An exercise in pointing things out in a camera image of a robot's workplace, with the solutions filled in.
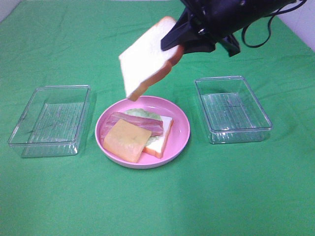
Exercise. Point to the green tablecloth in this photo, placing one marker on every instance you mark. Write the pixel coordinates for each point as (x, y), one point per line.
(248, 189)

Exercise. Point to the pink round plate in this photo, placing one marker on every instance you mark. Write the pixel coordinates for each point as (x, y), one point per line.
(178, 135)

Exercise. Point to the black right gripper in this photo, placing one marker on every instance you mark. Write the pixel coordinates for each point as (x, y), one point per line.
(204, 23)

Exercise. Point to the clear left plastic tray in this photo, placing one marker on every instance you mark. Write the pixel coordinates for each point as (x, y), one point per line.
(53, 122)

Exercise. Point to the green lettuce leaf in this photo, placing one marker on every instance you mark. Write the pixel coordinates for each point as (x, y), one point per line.
(146, 120)

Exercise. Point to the bacon strip tray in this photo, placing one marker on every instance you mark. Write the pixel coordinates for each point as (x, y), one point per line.
(122, 116)
(106, 126)

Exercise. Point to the clear right plastic tray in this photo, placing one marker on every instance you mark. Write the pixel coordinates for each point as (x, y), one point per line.
(230, 111)

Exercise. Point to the clear plastic tray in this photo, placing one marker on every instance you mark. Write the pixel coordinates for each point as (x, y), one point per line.
(53, 122)
(230, 111)

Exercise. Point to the yellow cheese slice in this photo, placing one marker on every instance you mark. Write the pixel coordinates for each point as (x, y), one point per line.
(126, 140)

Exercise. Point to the bread slice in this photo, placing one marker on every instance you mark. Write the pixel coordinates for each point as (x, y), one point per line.
(144, 63)
(156, 144)

